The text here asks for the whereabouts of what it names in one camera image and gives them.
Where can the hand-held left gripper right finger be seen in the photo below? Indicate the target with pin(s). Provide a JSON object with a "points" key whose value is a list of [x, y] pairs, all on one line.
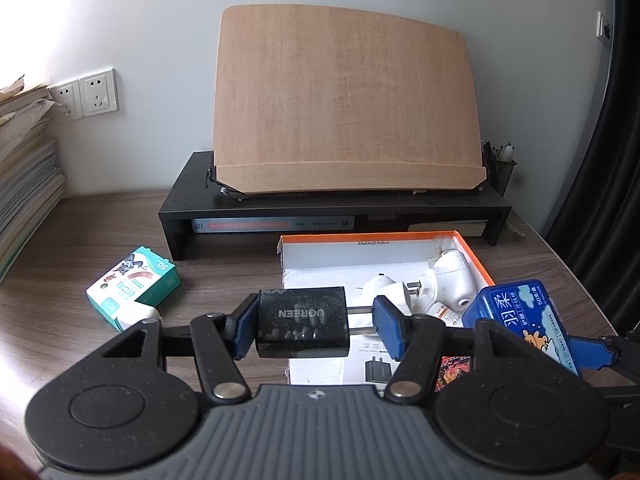
{"points": [[387, 327]]}

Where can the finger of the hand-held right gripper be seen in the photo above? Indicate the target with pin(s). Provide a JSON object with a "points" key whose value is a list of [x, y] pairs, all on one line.
{"points": [[592, 352]]}

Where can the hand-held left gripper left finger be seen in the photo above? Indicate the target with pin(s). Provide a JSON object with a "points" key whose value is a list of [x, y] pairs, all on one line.
{"points": [[245, 327]]}

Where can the black wall charger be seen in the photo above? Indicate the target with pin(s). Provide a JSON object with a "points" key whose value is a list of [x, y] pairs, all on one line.
{"points": [[300, 322]]}

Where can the red printed card pack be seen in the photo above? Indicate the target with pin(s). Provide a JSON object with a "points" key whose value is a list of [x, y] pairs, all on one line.
{"points": [[451, 372]]}

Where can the blue tissue pack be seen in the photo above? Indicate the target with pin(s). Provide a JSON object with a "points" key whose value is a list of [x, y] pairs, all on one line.
{"points": [[520, 310]]}

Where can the orange-rimmed white cardboard box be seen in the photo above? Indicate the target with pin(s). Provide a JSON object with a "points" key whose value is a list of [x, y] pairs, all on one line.
{"points": [[320, 260]]}

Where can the white plug-in with leaf label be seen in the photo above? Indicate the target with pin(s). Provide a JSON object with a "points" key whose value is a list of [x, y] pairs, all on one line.
{"points": [[382, 290]]}

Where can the white plug-in device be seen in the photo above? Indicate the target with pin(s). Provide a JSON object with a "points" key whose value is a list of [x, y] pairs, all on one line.
{"points": [[452, 294], [452, 260]]}

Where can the flat beige box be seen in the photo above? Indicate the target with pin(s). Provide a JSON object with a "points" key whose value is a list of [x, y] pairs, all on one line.
{"points": [[445, 227]]}

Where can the green and white carton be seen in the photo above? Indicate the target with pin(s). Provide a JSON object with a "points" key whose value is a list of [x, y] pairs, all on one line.
{"points": [[132, 285]]}

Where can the black monitor riser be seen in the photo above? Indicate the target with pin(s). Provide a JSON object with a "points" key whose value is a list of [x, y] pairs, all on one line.
{"points": [[185, 200]]}

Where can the black mesh pen holder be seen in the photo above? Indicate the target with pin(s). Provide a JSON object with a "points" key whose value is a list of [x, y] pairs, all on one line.
{"points": [[502, 177]]}

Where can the wooden book stand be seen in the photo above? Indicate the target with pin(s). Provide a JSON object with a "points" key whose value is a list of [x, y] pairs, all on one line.
{"points": [[345, 95]]}

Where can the stack of papers and books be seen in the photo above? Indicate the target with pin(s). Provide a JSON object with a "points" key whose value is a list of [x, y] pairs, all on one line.
{"points": [[25, 185]]}

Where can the white wall socket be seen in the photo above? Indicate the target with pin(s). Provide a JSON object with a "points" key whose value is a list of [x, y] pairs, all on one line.
{"points": [[98, 92], [65, 100]]}

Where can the white wall plate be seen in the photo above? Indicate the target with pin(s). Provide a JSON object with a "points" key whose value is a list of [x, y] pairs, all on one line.
{"points": [[604, 27]]}

